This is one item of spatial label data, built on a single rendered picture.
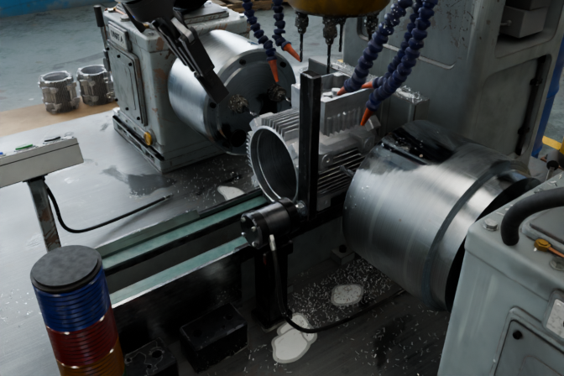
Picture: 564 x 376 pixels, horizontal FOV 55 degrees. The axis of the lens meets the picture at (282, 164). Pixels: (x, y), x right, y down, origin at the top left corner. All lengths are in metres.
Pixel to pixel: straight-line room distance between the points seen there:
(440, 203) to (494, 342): 0.18
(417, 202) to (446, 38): 0.41
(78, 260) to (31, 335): 0.57
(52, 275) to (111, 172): 0.98
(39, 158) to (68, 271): 0.55
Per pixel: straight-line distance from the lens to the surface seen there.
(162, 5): 0.82
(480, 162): 0.78
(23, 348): 1.06
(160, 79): 1.33
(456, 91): 1.07
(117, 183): 1.43
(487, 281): 0.69
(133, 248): 1.01
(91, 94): 3.52
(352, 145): 1.00
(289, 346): 0.97
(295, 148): 0.93
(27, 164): 1.04
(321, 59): 1.17
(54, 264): 0.52
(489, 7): 1.02
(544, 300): 0.65
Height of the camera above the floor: 1.54
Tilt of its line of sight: 31 degrees down
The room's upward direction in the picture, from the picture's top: straight up
